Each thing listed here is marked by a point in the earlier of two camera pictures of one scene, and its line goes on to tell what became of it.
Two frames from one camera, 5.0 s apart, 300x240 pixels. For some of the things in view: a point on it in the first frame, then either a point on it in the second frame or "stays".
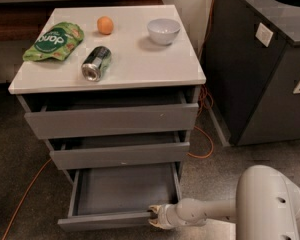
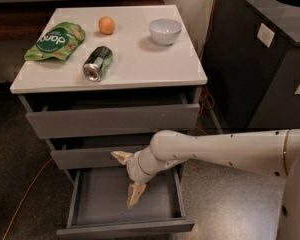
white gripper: x=165 y=215 → x=134 y=169
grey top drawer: x=94 y=114 stays
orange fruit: x=105 y=25 stays
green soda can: x=95 y=65 stays
